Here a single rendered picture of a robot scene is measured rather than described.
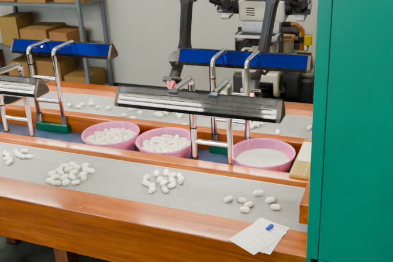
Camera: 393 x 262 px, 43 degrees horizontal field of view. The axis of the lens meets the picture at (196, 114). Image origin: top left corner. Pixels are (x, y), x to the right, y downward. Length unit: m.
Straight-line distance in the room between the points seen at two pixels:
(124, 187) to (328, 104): 0.99
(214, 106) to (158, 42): 3.16
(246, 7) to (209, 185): 1.34
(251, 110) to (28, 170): 0.99
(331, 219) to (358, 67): 0.40
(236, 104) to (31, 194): 0.82
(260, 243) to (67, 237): 0.71
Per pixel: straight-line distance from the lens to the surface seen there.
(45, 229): 1.91
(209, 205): 1.77
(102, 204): 1.79
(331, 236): 1.33
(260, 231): 1.59
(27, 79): 2.10
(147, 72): 4.96
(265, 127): 2.36
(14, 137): 2.45
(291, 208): 1.76
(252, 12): 2.93
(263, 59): 2.20
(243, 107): 1.66
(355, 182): 1.24
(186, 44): 2.65
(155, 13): 4.76
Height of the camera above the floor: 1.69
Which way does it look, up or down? 22 degrees down
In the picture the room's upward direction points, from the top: 3 degrees counter-clockwise
